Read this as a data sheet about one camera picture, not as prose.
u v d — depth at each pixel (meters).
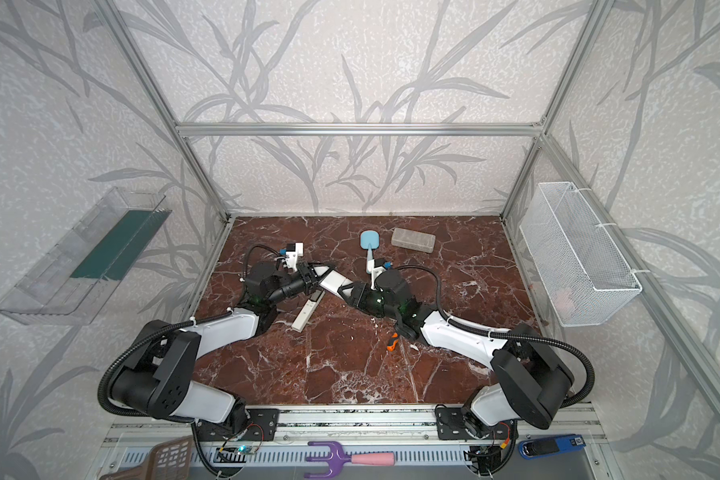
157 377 0.44
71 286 0.64
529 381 0.42
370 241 1.12
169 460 0.69
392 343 0.86
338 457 0.69
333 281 0.79
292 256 0.80
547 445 0.70
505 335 0.47
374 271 0.76
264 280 0.67
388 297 0.64
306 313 0.91
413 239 1.09
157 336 0.45
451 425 0.74
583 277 0.61
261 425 0.72
